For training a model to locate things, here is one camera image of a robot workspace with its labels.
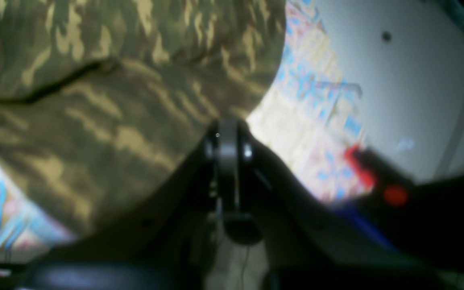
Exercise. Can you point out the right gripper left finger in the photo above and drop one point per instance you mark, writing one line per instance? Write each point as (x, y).
(148, 248)

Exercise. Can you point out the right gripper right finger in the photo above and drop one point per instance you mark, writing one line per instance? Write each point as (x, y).
(428, 231)

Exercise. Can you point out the camouflage T-shirt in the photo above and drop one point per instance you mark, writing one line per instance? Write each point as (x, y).
(100, 100)

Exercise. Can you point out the red black clamp upper left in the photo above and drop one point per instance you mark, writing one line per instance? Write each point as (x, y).
(387, 186)

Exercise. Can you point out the patterned tile tablecloth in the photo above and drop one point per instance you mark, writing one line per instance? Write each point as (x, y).
(309, 116)

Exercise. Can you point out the blue handled clamp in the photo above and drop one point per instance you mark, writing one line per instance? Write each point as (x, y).
(354, 216)

